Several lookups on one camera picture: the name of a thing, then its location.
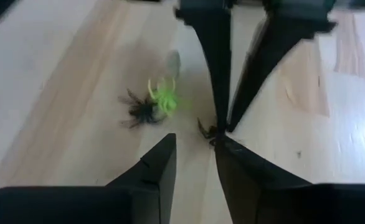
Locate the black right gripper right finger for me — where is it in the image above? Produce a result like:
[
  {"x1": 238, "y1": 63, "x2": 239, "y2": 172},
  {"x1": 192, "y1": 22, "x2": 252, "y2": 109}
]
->
[{"x1": 214, "y1": 135, "x2": 365, "y2": 224}]

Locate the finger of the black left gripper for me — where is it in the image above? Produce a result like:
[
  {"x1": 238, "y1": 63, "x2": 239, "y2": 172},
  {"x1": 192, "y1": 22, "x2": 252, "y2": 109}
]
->
[
  {"x1": 227, "y1": 0, "x2": 338, "y2": 132},
  {"x1": 174, "y1": 0, "x2": 233, "y2": 133}
]

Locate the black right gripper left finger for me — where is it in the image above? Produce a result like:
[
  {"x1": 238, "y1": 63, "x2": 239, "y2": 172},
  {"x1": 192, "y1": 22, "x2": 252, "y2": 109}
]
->
[{"x1": 0, "y1": 133, "x2": 177, "y2": 224}]

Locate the green plastic spider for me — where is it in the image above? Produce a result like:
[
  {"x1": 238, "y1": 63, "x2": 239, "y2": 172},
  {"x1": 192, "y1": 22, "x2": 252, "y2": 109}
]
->
[{"x1": 146, "y1": 77, "x2": 184, "y2": 118}]

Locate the black plastic spider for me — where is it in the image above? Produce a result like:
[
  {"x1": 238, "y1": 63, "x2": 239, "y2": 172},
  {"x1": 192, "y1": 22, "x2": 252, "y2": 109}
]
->
[
  {"x1": 118, "y1": 88, "x2": 164, "y2": 129},
  {"x1": 196, "y1": 117, "x2": 220, "y2": 147}
]

